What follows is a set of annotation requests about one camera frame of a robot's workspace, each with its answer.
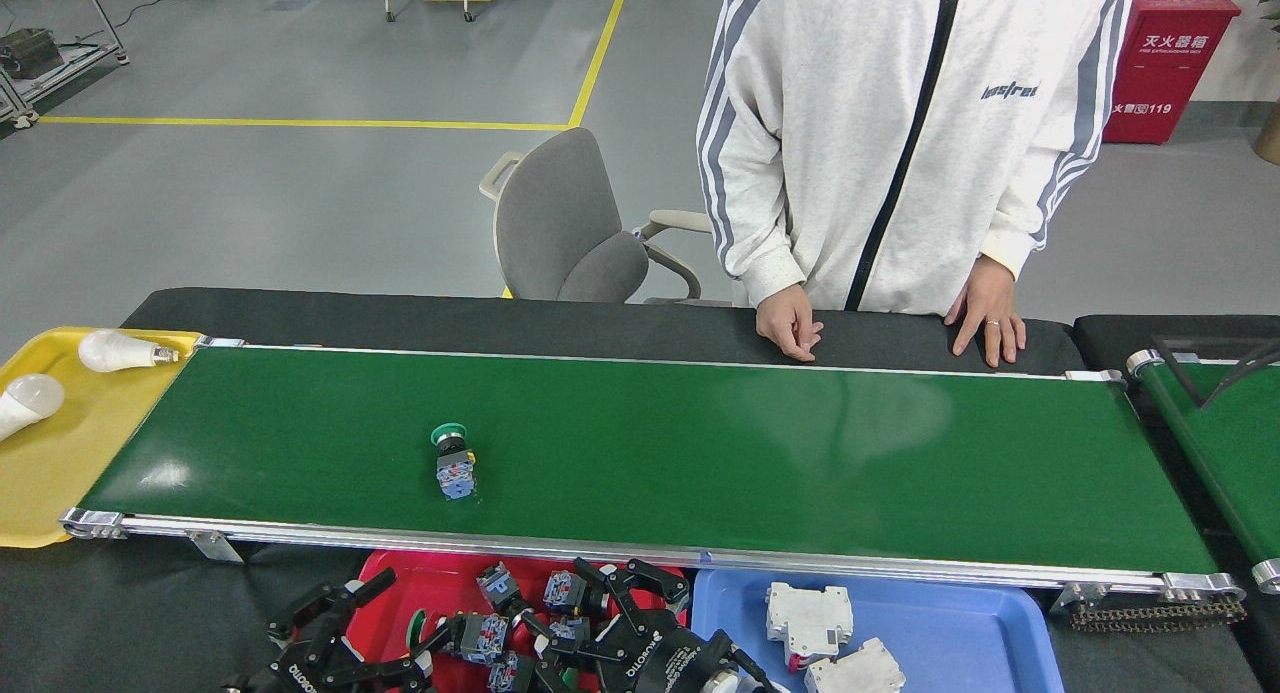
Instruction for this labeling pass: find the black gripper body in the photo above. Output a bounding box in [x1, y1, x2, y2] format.
[225, 645, 346, 693]
[590, 623, 746, 693]

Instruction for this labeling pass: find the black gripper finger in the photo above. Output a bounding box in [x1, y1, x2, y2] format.
[330, 621, 463, 692]
[265, 568, 398, 649]
[520, 613, 616, 693]
[578, 559, 691, 634]

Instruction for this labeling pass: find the white circuit breaker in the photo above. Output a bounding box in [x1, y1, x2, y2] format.
[766, 582, 855, 673]
[804, 637, 907, 693]

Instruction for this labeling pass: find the red plastic tray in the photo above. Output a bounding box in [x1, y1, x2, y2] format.
[345, 550, 693, 693]

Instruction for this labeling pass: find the long green conveyor belt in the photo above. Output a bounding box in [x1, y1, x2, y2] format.
[58, 335, 1249, 604]

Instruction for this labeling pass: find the blue plastic tray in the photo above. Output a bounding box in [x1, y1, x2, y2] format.
[690, 570, 1066, 693]

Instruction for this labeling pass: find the yellow plastic tray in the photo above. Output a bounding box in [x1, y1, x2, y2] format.
[0, 326, 204, 551]

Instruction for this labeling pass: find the short green conveyor belt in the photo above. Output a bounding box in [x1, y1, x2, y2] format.
[1127, 348, 1280, 594]

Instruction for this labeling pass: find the person's right hand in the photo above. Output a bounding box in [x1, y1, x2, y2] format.
[755, 283, 824, 364]

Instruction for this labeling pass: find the person's left hand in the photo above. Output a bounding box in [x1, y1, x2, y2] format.
[945, 255, 1028, 369]

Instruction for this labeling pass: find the white light bulb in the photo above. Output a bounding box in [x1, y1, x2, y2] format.
[78, 329, 179, 374]
[0, 373, 66, 442]

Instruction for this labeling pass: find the grey office chair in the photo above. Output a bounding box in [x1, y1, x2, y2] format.
[478, 127, 731, 306]

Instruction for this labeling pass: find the person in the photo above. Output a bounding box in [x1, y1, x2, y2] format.
[696, 0, 1138, 317]

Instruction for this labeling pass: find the black guide bar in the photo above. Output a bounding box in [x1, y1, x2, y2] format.
[1150, 335, 1206, 411]

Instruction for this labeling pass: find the grey metal shelf rack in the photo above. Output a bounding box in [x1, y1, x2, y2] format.
[0, 0, 129, 129]

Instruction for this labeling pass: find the black equipment box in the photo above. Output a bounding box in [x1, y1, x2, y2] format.
[0, 28, 63, 79]

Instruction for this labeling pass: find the red fire extinguisher box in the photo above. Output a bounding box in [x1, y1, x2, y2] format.
[1103, 0, 1242, 146]

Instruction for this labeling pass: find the potted green plant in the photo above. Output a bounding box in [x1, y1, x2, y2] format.
[1252, 0, 1280, 166]

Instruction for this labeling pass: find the conveyor drive chain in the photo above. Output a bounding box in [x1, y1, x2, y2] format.
[1070, 598, 1246, 632]

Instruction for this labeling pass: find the black cable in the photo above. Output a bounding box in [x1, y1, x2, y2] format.
[1200, 341, 1280, 411]

